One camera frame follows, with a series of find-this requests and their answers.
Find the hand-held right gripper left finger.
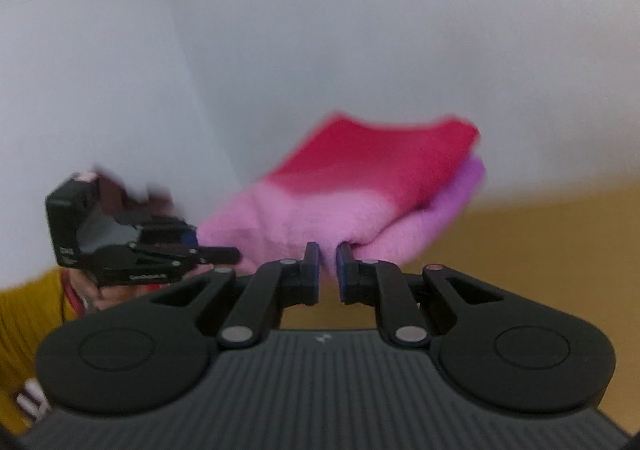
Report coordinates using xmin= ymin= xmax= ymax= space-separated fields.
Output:
xmin=149 ymin=242 xmax=321 ymax=350

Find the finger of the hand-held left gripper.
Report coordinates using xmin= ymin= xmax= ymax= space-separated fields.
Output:
xmin=117 ymin=215 xmax=200 ymax=247
xmin=107 ymin=246 xmax=242 ymax=275

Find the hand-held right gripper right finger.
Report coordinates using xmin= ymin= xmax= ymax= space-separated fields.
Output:
xmin=336 ymin=242 xmax=504 ymax=350

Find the red pink purple gradient shirt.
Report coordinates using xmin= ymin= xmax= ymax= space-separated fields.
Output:
xmin=197 ymin=112 xmax=487 ymax=288

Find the person's left hand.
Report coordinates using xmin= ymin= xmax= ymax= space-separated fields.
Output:
xmin=69 ymin=273 xmax=152 ymax=315

